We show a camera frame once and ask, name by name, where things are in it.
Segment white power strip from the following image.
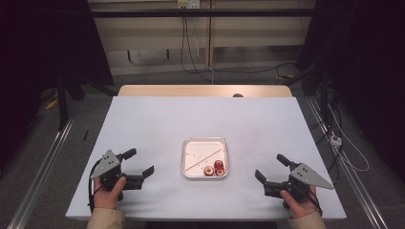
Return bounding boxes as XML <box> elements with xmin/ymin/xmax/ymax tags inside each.
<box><xmin>329</xmin><ymin>133</ymin><xmax>344</xmax><ymax>149</ymax></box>

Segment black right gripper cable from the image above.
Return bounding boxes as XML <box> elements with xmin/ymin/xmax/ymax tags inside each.
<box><xmin>304</xmin><ymin>187</ymin><xmax>323</xmax><ymax>218</ymax></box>

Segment white floor cable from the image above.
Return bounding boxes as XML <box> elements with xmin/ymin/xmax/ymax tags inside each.
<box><xmin>327</xmin><ymin>103</ymin><xmax>371</xmax><ymax>173</ymax></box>

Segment black hanging cable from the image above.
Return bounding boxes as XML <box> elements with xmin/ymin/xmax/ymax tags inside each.
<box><xmin>180</xmin><ymin>15</ymin><xmax>214</xmax><ymax>84</ymax></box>

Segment thin wooden skewer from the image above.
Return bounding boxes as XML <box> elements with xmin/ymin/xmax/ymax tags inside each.
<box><xmin>184</xmin><ymin>148</ymin><xmax>224</xmax><ymax>172</ymax></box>

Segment person's left hand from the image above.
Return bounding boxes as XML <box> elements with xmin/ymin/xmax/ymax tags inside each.
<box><xmin>93</xmin><ymin>176</ymin><xmax>127</xmax><ymax>211</ymax></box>

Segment black horizontal frame bar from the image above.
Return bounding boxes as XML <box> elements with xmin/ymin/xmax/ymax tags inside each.
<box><xmin>90</xmin><ymin>9</ymin><xmax>317</xmax><ymax>19</ymax></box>

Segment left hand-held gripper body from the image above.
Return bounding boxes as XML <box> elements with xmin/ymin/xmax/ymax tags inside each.
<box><xmin>90</xmin><ymin>149</ymin><xmax>145</xmax><ymax>202</ymax></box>

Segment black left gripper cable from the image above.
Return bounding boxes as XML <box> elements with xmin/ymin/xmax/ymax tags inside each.
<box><xmin>87</xmin><ymin>159</ymin><xmax>103</xmax><ymax>214</ymax></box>

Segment person's right hand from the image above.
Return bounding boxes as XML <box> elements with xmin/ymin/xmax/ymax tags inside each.
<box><xmin>280</xmin><ymin>185</ymin><xmax>320</xmax><ymax>219</ymax></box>

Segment white wall socket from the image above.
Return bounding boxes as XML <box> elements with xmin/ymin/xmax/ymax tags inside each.
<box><xmin>177</xmin><ymin>0</ymin><xmax>202</xmax><ymax>10</ymax></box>

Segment light wooden table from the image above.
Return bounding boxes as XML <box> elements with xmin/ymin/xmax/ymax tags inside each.
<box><xmin>117</xmin><ymin>84</ymin><xmax>293</xmax><ymax>98</ymax></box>

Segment silver metal tray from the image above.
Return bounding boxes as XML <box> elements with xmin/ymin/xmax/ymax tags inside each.
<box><xmin>181</xmin><ymin>136</ymin><xmax>229</xmax><ymax>179</ymax></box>

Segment white hanging cable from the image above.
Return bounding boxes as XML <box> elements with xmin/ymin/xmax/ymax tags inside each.
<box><xmin>192</xmin><ymin>16</ymin><xmax>215</xmax><ymax>84</ymax></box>

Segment dark curtain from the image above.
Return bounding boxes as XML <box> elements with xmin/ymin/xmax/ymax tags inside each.
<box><xmin>0</xmin><ymin>0</ymin><xmax>115</xmax><ymax>173</ymax></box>
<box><xmin>295</xmin><ymin>0</ymin><xmax>405</xmax><ymax>182</ymax></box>

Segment aluminium floor rail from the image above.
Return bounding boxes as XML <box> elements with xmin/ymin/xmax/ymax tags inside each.
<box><xmin>305</xmin><ymin>95</ymin><xmax>390</xmax><ymax>229</ymax></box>
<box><xmin>6</xmin><ymin>113</ymin><xmax>79</xmax><ymax>229</ymax></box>

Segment black metal stand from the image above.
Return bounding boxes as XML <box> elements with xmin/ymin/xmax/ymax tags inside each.
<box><xmin>54</xmin><ymin>71</ymin><xmax>88</xmax><ymax>132</ymax></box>

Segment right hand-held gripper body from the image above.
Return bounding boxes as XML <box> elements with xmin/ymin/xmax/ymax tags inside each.
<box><xmin>263</xmin><ymin>160</ymin><xmax>334</xmax><ymax>202</ymax></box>

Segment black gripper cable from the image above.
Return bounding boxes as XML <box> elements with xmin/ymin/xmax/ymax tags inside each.
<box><xmin>87</xmin><ymin>159</ymin><xmax>103</xmax><ymax>214</ymax></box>
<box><xmin>304</xmin><ymin>187</ymin><xmax>323</xmax><ymax>218</ymax></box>

